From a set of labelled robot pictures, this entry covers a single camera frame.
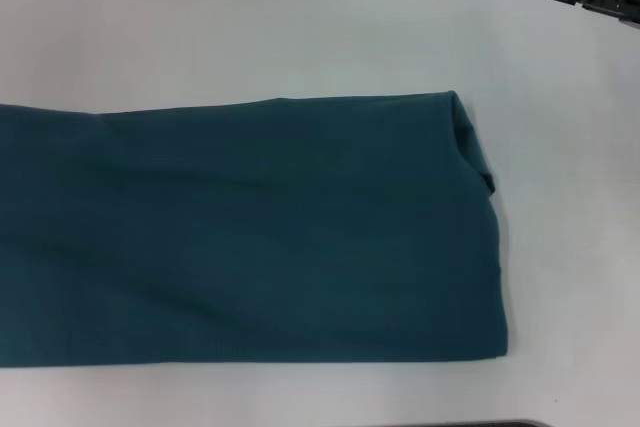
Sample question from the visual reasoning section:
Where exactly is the teal t-shirt with cream print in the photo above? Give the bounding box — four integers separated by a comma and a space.
0, 89, 511, 369

